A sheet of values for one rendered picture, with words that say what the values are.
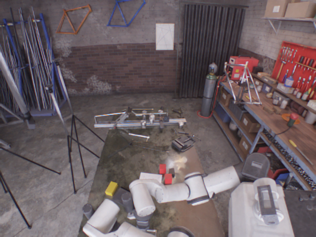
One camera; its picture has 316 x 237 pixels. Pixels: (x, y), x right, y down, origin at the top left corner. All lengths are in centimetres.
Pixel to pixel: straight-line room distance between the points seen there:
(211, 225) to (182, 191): 37
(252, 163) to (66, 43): 430
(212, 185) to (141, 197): 31
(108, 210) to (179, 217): 50
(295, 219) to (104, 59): 411
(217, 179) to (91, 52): 393
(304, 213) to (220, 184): 29
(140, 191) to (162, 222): 41
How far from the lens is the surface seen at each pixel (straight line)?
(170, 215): 98
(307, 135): 221
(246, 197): 64
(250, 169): 71
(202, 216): 100
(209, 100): 325
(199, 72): 386
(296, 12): 267
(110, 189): 105
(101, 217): 57
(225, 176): 72
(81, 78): 450
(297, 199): 69
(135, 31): 394
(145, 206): 56
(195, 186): 71
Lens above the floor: 178
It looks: 34 degrees down
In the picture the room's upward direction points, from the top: straight up
